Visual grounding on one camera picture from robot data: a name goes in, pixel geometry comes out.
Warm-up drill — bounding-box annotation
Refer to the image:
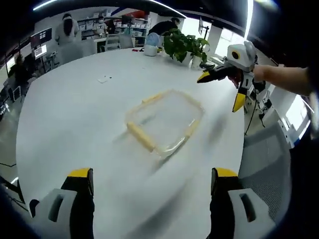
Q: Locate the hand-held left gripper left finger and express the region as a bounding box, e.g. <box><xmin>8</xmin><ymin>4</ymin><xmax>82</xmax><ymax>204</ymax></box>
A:
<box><xmin>31</xmin><ymin>168</ymin><xmax>96</xmax><ymax>239</ymax></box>

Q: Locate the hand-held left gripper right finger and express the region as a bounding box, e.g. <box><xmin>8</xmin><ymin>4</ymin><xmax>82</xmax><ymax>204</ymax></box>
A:
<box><xmin>209</xmin><ymin>167</ymin><xmax>276</xmax><ymax>239</ymax></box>

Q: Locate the person's right hand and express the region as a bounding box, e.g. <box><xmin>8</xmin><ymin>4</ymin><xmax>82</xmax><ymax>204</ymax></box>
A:
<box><xmin>253</xmin><ymin>64</ymin><xmax>269</xmax><ymax>82</ymax></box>

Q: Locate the green potted plant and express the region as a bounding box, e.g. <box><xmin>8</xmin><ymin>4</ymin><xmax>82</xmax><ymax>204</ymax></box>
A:
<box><xmin>162</xmin><ymin>28</ymin><xmax>210</xmax><ymax>66</ymax></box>

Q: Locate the grey mesh chair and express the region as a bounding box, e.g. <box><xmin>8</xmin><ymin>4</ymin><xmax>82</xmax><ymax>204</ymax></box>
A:
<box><xmin>240</xmin><ymin>121</ymin><xmax>292</xmax><ymax>223</ymax></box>

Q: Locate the white and blue kettle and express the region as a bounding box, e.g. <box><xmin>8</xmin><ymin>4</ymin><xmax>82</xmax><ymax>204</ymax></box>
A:
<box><xmin>144</xmin><ymin>33</ymin><xmax>160</xmax><ymax>58</ymax></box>

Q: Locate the white storage shelving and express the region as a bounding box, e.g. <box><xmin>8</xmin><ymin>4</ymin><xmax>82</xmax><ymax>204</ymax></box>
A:
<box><xmin>77</xmin><ymin>11</ymin><xmax>151</xmax><ymax>40</ymax></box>

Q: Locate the white chair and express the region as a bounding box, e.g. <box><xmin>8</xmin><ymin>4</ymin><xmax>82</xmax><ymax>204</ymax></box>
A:
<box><xmin>105</xmin><ymin>33</ymin><xmax>122</xmax><ymax>51</ymax></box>

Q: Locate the small desk monitor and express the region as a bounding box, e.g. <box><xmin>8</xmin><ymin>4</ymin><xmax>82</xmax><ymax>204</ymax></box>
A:
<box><xmin>34</xmin><ymin>44</ymin><xmax>48</xmax><ymax>59</ymax></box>

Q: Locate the black cable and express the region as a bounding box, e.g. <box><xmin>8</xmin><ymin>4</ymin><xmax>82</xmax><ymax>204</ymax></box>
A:
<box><xmin>245</xmin><ymin>82</ymin><xmax>258</xmax><ymax>135</ymax></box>

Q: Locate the wall monitor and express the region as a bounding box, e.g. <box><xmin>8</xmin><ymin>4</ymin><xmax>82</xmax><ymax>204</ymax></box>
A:
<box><xmin>30</xmin><ymin>27</ymin><xmax>53</xmax><ymax>47</ymax></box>

